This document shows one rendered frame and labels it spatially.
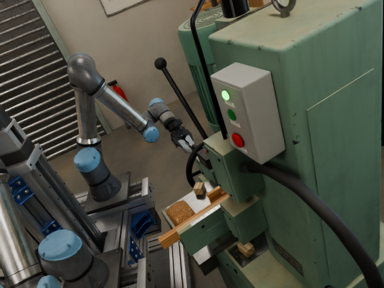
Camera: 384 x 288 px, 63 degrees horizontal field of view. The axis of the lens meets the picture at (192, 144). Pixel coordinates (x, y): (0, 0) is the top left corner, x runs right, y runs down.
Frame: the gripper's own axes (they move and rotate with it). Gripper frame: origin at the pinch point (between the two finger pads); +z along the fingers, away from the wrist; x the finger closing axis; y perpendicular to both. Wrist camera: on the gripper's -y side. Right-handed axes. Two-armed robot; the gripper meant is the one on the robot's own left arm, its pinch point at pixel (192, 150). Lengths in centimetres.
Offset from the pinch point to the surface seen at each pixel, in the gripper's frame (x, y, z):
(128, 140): 2, 189, -141
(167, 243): 32, -22, 35
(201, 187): 10.6, -17.2, 23.1
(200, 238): 21.9, -21.4, 39.4
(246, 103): 13, -87, 38
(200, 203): 14.2, -16.2, 27.7
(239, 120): 13, -82, 38
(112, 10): -50, 97, -241
